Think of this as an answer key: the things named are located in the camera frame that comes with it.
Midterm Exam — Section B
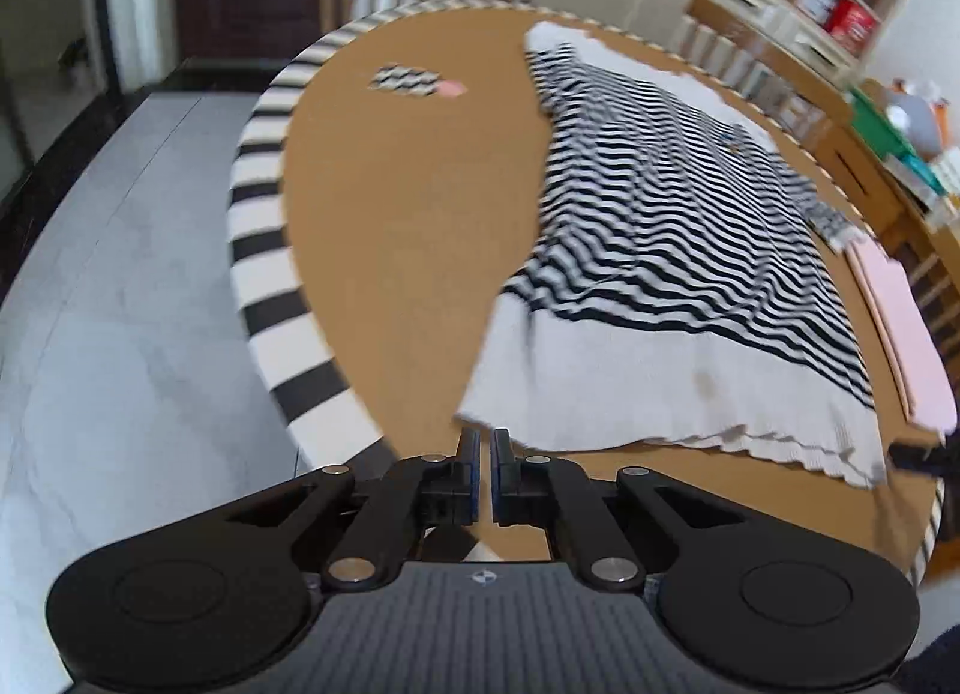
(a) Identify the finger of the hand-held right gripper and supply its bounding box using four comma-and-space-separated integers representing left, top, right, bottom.
889, 439, 960, 479

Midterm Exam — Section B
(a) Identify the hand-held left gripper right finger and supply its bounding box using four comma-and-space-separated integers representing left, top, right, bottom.
491, 427, 751, 594

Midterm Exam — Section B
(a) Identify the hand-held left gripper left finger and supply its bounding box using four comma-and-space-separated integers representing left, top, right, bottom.
217, 427, 482, 594

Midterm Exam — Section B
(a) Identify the black white striped shirt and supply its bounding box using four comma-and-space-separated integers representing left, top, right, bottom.
454, 20, 890, 492

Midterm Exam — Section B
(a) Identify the pink folded cloth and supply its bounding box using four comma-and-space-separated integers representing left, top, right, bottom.
846, 240, 959, 434

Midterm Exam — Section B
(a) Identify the round table with striped edge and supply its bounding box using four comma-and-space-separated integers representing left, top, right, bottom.
225, 0, 946, 590

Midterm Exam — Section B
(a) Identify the wooden sideboard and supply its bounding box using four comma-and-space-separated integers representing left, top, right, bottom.
810, 116, 960, 267

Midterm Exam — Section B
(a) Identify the green plastic basket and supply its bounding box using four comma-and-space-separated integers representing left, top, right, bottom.
850, 89, 920, 158

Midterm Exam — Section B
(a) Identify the small checkered pink patch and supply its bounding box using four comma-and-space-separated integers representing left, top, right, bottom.
367, 64, 468, 99

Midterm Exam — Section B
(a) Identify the red box with figure print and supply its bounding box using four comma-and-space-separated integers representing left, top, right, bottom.
823, 0, 878, 57

